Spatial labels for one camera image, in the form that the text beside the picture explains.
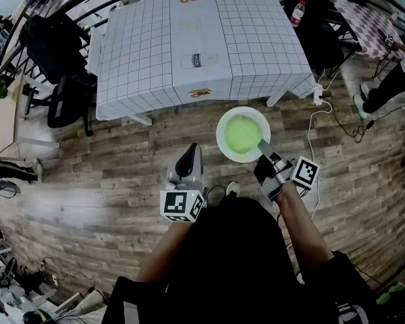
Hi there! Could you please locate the white frame stool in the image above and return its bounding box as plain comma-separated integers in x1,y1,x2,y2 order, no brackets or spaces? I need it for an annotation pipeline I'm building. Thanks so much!
30,288,82,317

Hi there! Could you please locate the red label water bottle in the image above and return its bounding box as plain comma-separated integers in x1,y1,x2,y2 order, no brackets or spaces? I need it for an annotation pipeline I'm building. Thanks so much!
290,0,306,28

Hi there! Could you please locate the black chair with jacket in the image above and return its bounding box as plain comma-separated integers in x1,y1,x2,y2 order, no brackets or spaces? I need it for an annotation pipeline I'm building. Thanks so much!
283,0,362,79

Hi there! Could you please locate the white power strip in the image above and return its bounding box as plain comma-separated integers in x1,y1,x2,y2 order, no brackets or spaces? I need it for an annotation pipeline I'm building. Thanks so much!
313,83,324,107

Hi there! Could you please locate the person's left forearm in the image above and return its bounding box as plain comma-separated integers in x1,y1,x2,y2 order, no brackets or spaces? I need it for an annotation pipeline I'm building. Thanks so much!
136,219,193,283

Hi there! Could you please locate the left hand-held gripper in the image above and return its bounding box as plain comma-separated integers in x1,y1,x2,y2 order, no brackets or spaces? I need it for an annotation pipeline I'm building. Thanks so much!
160,142,207,223

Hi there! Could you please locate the person's right forearm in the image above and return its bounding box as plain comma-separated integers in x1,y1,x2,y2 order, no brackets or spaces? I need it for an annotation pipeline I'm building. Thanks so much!
275,180,333,271

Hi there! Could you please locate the purple checked cloth table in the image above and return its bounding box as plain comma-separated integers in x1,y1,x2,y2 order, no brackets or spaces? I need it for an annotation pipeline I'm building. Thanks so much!
330,0,405,62

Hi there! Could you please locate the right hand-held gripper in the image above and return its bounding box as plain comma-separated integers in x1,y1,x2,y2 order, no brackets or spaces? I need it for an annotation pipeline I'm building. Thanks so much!
254,139,321,207

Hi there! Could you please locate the light wooden desk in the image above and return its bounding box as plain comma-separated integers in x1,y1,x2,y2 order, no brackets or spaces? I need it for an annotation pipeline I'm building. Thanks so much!
0,72,26,160

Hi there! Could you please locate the white bowl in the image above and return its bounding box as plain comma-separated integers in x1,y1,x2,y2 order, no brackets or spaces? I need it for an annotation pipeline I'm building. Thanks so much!
215,106,271,163

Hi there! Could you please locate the person's black clothing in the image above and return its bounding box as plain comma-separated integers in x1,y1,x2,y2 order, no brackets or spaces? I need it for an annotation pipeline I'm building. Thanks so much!
101,196,381,324

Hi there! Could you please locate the white side shelf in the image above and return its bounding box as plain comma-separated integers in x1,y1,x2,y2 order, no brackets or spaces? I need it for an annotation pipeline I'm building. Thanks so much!
86,28,104,76

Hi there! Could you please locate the black office chair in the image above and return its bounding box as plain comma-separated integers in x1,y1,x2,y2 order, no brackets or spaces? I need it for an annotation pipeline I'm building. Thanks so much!
18,13,99,138

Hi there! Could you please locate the table with checked cloth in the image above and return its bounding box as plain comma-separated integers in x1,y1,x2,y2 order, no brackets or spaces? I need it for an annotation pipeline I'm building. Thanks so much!
95,0,317,126

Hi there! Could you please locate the green lettuce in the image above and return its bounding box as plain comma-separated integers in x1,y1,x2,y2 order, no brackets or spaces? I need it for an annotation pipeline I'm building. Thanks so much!
224,115,263,155

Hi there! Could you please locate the beige cloth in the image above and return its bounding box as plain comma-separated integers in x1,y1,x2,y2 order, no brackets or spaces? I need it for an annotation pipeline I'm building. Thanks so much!
65,288,109,324

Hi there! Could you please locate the black helmet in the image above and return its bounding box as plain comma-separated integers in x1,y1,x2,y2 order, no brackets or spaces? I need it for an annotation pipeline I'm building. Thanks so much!
22,308,51,324

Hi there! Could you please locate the white cable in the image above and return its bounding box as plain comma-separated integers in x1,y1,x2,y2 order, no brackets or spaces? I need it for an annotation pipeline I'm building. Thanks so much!
305,69,333,221

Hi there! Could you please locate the black cable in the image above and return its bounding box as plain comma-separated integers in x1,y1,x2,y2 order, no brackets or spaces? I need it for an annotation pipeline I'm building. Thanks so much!
323,96,405,144

